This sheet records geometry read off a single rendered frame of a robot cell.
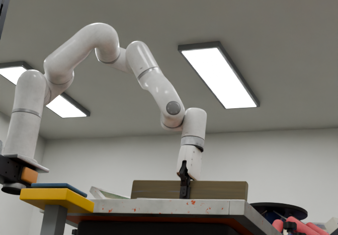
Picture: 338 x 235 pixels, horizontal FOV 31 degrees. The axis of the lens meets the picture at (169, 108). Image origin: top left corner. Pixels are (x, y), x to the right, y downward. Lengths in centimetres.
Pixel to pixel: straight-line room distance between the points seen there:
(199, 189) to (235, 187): 11
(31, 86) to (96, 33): 28
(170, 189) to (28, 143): 47
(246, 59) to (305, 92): 83
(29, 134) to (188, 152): 50
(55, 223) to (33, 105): 63
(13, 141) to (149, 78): 48
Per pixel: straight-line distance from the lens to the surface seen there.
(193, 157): 194
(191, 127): 198
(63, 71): 208
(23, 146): 198
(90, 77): 592
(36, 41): 543
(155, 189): 198
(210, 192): 191
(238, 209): 150
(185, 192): 192
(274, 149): 668
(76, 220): 179
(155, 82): 200
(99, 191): 386
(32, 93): 203
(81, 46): 209
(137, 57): 206
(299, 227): 277
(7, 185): 195
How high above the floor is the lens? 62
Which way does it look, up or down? 22 degrees up
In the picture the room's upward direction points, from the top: 7 degrees clockwise
